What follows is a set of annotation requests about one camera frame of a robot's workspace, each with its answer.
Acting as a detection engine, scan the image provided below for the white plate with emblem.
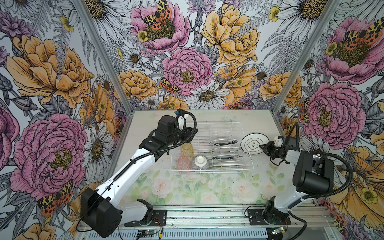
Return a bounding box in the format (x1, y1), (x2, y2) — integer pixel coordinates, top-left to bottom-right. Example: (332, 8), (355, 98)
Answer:
(240, 133), (270, 155)

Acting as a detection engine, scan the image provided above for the green red rimmed plate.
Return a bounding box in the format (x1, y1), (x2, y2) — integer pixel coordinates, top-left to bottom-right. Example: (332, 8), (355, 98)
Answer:
(209, 138), (238, 146)

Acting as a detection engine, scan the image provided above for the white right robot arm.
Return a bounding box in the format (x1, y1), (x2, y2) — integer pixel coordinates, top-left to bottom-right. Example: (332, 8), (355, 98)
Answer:
(260, 137), (334, 224)

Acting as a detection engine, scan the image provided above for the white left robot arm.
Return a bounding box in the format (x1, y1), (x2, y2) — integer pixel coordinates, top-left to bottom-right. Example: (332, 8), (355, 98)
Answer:
(80, 109), (198, 238)

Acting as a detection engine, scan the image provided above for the yellow plastic cup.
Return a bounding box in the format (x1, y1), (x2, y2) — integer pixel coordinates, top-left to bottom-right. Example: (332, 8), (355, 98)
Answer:
(181, 143), (194, 159)

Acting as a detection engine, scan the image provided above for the pink plastic cup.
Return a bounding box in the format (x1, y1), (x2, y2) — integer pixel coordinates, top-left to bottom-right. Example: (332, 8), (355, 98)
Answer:
(177, 156), (192, 171)

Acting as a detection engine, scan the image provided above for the white upturned ceramic bowl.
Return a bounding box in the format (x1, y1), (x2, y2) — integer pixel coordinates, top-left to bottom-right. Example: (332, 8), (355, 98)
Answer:
(192, 156), (210, 170)

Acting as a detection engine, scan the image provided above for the green circuit board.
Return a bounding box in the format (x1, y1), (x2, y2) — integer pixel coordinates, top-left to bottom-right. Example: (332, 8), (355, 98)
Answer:
(136, 229), (164, 240)

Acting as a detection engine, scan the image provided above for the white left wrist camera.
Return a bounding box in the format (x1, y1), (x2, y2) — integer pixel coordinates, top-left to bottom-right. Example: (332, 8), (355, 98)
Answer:
(176, 110), (186, 132)

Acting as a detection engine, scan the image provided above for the black corrugated cable left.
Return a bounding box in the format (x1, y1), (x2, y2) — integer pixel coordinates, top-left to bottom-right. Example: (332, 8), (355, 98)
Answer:
(110, 110), (198, 184)

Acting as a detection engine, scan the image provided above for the white wire dish rack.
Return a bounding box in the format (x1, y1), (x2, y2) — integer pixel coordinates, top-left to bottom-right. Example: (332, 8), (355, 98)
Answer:
(170, 122), (254, 174)

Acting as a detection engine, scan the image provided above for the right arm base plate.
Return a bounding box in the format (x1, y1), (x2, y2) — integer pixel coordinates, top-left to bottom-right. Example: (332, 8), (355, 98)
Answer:
(247, 209), (292, 226)

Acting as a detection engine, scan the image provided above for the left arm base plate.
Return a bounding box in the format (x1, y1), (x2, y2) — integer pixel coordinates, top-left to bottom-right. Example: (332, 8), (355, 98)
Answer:
(124, 210), (168, 227)

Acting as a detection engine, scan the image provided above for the aluminium front rail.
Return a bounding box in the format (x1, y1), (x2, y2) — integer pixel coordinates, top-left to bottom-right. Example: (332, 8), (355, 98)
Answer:
(76, 205), (334, 240)

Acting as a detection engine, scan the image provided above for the aluminium corner post left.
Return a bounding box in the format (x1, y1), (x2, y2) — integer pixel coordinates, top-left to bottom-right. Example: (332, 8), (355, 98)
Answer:
(74, 1), (134, 117)

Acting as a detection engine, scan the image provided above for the aluminium corner post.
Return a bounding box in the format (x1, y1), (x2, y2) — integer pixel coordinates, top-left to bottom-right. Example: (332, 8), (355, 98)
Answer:
(272, 1), (340, 115)
(74, 1), (134, 117)

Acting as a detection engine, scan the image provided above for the aluminium corner post right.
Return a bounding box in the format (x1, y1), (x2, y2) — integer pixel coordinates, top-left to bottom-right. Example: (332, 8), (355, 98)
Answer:
(272, 1), (340, 115)

